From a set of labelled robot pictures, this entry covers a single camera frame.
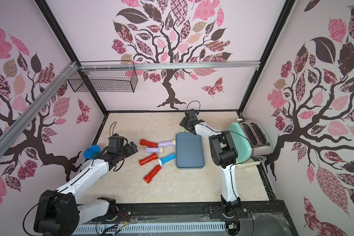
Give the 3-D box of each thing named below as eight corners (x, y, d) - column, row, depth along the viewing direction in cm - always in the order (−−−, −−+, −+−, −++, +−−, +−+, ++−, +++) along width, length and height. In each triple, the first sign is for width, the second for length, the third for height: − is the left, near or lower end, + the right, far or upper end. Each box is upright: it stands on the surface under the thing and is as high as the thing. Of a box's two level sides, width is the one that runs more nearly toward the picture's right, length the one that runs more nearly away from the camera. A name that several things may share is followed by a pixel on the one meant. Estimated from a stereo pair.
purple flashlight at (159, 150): (145, 153, 97) (144, 151, 95) (145, 149, 99) (145, 147, 97) (163, 153, 97) (162, 151, 95) (163, 149, 99) (163, 147, 97)
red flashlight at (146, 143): (139, 145, 102) (138, 142, 99) (142, 141, 105) (140, 138, 102) (155, 150, 100) (155, 147, 97) (158, 145, 102) (157, 142, 99)
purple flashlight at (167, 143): (158, 146, 101) (157, 144, 98) (158, 141, 103) (158, 139, 101) (175, 146, 101) (175, 144, 98) (175, 141, 103) (175, 139, 101)
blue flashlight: (159, 166, 91) (159, 164, 88) (157, 162, 93) (156, 159, 90) (176, 159, 94) (176, 156, 92) (174, 154, 96) (174, 151, 94)
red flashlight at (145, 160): (140, 166, 91) (139, 164, 90) (138, 161, 94) (137, 159, 92) (158, 158, 95) (158, 156, 93) (156, 153, 97) (156, 151, 95)
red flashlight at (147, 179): (143, 180, 86) (142, 179, 84) (158, 165, 92) (157, 163, 90) (147, 184, 84) (146, 183, 82) (162, 168, 90) (162, 167, 88)
